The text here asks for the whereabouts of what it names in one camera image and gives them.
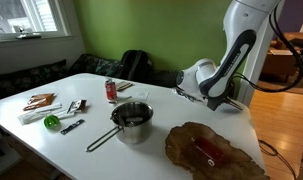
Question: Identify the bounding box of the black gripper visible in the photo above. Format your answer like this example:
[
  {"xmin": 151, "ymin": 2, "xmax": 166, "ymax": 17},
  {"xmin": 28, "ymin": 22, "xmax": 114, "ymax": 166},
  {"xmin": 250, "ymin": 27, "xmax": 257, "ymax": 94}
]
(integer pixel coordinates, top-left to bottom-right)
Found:
[{"xmin": 223, "ymin": 84, "xmax": 235, "ymax": 107}]

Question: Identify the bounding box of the red packet on tray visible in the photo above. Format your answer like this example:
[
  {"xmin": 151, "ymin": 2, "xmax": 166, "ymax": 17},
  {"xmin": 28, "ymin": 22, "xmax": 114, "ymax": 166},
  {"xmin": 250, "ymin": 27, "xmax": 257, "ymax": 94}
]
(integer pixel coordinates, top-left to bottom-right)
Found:
[{"xmin": 193, "ymin": 137, "xmax": 224, "ymax": 167}]

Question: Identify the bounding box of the small dark flat bar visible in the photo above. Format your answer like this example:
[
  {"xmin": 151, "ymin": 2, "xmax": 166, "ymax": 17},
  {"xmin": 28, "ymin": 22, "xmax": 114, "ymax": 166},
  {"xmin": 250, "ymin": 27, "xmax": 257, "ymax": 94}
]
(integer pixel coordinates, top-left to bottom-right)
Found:
[{"xmin": 60, "ymin": 119, "xmax": 85, "ymax": 135}]

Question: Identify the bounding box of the white plastic wrapped cutlery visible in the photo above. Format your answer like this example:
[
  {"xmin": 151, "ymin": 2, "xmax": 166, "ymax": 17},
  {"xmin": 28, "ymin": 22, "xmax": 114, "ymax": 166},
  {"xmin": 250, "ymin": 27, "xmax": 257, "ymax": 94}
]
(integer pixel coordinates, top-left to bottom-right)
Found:
[{"xmin": 18, "ymin": 103, "xmax": 76, "ymax": 125}]

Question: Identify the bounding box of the black backpack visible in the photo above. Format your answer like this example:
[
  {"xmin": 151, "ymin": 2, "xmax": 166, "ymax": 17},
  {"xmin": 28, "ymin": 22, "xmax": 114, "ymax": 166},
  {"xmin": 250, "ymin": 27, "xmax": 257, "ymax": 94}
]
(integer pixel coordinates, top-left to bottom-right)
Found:
[{"xmin": 117, "ymin": 50, "xmax": 152, "ymax": 83}]

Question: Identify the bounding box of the red soda can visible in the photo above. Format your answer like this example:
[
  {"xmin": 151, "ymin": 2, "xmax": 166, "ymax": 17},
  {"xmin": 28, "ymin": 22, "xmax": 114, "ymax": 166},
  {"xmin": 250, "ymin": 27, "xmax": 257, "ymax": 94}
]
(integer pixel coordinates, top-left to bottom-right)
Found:
[{"xmin": 105, "ymin": 78, "xmax": 117, "ymax": 101}]

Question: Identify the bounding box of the white table with grey leg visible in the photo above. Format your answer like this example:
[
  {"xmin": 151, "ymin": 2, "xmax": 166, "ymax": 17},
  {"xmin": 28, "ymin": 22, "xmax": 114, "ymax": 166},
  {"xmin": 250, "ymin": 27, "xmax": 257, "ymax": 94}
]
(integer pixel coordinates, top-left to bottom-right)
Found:
[{"xmin": 0, "ymin": 73, "xmax": 264, "ymax": 180}]

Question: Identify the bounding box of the orange snack packet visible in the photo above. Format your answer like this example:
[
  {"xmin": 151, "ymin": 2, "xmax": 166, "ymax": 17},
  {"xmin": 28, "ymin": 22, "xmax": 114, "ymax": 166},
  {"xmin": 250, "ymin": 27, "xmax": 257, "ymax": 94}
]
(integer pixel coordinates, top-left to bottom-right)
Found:
[{"xmin": 23, "ymin": 93, "xmax": 54, "ymax": 111}]

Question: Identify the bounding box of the green round ball toy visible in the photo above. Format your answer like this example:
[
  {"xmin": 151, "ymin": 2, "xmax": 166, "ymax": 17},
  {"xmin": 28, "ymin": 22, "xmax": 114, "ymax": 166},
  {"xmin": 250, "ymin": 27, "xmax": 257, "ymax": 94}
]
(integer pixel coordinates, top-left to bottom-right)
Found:
[{"xmin": 44, "ymin": 115, "xmax": 61, "ymax": 130}]

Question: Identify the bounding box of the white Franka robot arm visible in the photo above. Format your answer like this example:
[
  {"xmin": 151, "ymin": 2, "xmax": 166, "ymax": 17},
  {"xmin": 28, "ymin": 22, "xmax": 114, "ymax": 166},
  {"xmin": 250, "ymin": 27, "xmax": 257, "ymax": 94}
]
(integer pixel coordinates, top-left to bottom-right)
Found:
[{"xmin": 176, "ymin": 0, "xmax": 281, "ymax": 111}]

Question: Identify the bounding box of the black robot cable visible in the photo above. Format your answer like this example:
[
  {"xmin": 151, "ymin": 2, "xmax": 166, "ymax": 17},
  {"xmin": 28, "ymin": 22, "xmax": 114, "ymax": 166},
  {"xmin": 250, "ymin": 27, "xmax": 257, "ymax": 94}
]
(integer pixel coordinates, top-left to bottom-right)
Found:
[{"xmin": 230, "ymin": 3, "xmax": 303, "ymax": 94}]

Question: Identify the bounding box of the black floor cable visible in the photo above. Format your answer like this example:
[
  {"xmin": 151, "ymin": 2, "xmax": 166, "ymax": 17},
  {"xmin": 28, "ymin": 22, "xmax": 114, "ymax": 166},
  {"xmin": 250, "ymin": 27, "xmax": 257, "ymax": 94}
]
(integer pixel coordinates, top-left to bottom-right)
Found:
[{"xmin": 258, "ymin": 139, "xmax": 297, "ymax": 180}]

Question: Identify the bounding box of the silver pot with handle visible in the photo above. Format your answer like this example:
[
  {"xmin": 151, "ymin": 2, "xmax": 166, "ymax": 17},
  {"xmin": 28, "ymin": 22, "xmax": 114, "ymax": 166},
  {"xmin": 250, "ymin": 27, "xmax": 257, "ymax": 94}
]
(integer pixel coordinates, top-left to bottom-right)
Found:
[{"xmin": 86, "ymin": 101, "xmax": 154, "ymax": 152}]

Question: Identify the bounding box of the brown leaf-shaped wooden tray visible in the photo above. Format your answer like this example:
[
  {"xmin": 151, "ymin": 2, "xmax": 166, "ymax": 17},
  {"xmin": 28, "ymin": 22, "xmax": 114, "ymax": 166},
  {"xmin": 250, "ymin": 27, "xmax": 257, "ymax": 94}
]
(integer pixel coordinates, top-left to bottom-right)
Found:
[{"xmin": 165, "ymin": 122, "xmax": 270, "ymax": 180}]

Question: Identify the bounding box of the brown silver snack wrapper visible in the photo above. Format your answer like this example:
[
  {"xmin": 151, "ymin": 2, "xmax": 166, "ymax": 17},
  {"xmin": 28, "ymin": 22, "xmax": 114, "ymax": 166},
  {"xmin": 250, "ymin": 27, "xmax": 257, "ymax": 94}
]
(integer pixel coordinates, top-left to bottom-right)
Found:
[{"xmin": 67, "ymin": 100, "xmax": 86, "ymax": 114}]

